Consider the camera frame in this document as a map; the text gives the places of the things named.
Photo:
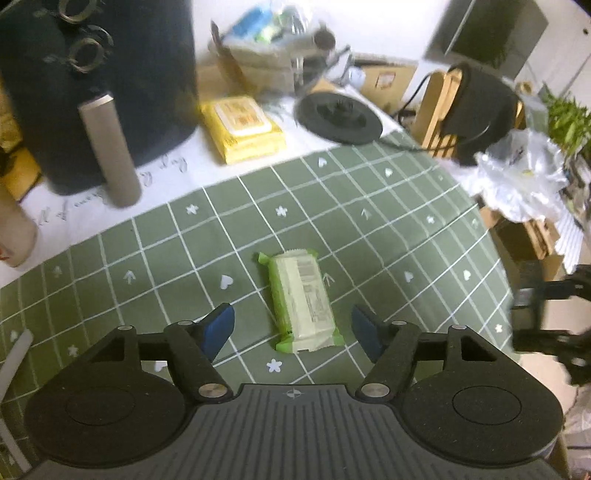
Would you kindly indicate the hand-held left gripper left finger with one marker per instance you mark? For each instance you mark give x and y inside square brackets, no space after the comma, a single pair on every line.
[219,327]

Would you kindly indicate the wooden chair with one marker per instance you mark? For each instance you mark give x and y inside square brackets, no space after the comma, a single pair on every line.
[431,110]

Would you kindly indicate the green tissue packet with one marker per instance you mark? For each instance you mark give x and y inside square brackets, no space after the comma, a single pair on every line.
[300,300]

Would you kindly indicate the white printed cloth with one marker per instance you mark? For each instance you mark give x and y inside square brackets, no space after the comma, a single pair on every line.
[184,184]

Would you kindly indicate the grey lid shaker bottle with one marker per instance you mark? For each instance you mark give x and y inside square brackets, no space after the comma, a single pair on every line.
[16,230]

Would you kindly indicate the white tripod stand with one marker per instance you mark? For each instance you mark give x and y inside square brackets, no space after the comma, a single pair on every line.
[16,355]

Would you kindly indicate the green checked tablecloth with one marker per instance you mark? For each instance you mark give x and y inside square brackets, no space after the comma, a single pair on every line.
[392,221]

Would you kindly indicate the glass bowl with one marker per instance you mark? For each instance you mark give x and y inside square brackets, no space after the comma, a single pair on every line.
[258,69]

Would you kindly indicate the small open cardboard carton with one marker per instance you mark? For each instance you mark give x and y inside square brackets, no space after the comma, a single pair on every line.
[521,240]

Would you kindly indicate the black computer monitor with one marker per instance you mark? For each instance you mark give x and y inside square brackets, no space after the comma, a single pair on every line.
[485,32]

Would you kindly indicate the black cloth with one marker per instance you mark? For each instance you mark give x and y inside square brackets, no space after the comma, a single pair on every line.
[480,106]

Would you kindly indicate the white small bottle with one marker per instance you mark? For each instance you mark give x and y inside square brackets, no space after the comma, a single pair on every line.
[356,76]

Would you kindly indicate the labelled cardboard parcel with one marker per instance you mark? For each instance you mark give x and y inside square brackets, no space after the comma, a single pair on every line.
[388,83]

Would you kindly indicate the clear plastic bag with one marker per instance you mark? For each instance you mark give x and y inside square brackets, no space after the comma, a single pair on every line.
[521,175]

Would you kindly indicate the black air fryer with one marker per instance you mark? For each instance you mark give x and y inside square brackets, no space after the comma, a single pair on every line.
[152,92]

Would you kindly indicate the black round kettle base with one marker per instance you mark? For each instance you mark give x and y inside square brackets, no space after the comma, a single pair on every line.
[341,120]

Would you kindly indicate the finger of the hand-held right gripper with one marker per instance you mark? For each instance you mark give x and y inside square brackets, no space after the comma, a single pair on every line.
[528,307]
[540,342]

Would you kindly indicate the green plant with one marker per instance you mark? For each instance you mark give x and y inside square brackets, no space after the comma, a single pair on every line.
[570,122]

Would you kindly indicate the blue packet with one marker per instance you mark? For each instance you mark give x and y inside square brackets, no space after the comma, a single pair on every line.
[254,21]

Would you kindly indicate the yellow wet wipes pack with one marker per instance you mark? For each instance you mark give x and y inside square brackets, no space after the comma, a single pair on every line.
[240,124]

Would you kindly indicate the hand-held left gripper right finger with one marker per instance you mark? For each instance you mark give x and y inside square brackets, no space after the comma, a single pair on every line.
[367,332]

